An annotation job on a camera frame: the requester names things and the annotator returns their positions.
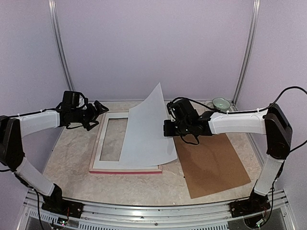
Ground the photo print with white border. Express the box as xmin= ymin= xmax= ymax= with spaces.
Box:
xmin=120 ymin=84 xmax=177 ymax=166

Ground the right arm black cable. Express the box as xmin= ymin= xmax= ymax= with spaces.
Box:
xmin=189 ymin=86 xmax=307 ymax=154

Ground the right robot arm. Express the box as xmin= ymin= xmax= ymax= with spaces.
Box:
xmin=164 ymin=99 xmax=293 ymax=213

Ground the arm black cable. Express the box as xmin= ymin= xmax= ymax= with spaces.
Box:
xmin=9 ymin=107 xmax=60 ymax=119
xmin=189 ymin=86 xmax=307 ymax=154

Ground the brown backing board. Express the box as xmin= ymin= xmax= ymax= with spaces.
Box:
xmin=174 ymin=134 xmax=251 ymax=199

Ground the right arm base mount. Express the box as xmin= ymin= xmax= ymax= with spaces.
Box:
xmin=229 ymin=199 xmax=271 ymax=218

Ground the left aluminium post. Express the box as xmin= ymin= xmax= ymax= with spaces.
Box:
xmin=48 ymin=0 xmax=75 ymax=91

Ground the aluminium post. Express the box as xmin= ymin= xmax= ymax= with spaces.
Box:
xmin=48 ymin=0 xmax=75 ymax=91
xmin=232 ymin=0 xmax=260 ymax=106

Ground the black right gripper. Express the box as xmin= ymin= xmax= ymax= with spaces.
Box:
xmin=164 ymin=119 xmax=191 ymax=136

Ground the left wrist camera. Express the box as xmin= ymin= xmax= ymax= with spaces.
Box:
xmin=62 ymin=91 xmax=88 ymax=108

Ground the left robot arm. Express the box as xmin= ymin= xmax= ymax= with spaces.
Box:
xmin=0 ymin=101 xmax=109 ymax=213

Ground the pink wooden picture frame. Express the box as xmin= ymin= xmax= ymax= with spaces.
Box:
xmin=88 ymin=110 xmax=163 ymax=175

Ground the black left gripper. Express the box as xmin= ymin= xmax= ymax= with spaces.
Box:
xmin=71 ymin=100 xmax=109 ymax=131

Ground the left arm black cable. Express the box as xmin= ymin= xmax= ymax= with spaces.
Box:
xmin=9 ymin=107 xmax=60 ymax=119

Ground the green teacup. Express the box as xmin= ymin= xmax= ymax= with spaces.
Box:
xmin=212 ymin=98 xmax=231 ymax=112

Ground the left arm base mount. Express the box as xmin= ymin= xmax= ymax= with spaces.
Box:
xmin=42 ymin=200 xmax=84 ymax=219

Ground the aluminium front rail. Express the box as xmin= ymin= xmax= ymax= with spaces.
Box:
xmin=17 ymin=190 xmax=298 ymax=230

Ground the right aluminium post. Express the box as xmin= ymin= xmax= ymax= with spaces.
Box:
xmin=232 ymin=0 xmax=260 ymax=106

